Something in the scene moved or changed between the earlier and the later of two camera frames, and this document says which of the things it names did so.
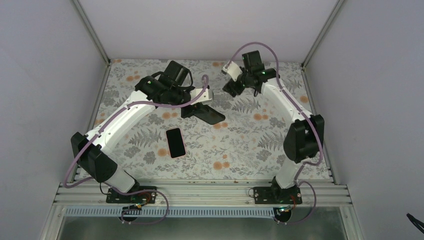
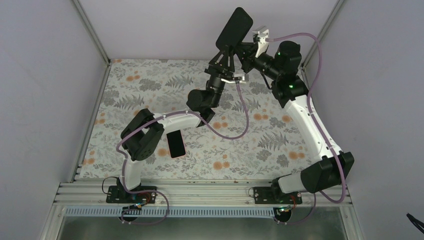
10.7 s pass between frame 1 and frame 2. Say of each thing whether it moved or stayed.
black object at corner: stayed
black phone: moved
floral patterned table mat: stayed
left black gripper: moved
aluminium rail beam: stayed
